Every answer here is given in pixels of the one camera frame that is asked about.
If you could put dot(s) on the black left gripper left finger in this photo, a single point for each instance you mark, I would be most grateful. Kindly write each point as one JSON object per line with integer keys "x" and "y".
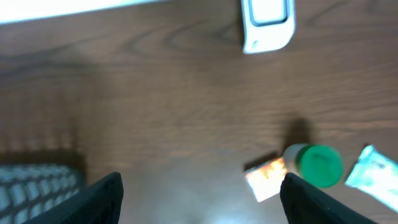
{"x": 99, "y": 203}

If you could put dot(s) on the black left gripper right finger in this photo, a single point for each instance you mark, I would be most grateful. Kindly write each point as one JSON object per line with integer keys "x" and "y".
{"x": 305, "y": 204}

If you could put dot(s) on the green lid jar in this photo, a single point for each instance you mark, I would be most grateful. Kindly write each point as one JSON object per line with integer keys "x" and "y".
{"x": 319, "y": 165}

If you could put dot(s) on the small orange snack box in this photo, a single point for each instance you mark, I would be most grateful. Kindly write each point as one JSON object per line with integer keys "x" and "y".
{"x": 265, "y": 180}

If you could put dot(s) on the light blue tissue pack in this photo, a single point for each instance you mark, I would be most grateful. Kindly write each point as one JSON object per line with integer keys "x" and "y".
{"x": 376, "y": 175}

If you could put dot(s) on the grey plastic shopping basket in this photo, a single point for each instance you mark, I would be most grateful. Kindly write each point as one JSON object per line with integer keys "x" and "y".
{"x": 29, "y": 190}

